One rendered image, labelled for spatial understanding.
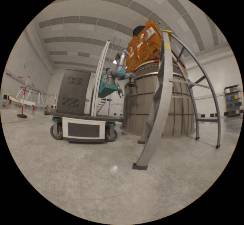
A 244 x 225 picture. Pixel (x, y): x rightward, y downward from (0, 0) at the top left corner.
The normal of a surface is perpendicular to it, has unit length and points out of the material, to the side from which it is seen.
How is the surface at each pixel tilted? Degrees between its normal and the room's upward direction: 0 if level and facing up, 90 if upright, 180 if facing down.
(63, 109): 90
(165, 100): 87
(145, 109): 90
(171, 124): 90
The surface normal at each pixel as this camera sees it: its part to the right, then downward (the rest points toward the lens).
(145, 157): -0.25, -0.22
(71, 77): 0.50, -0.10
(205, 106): -0.90, -0.12
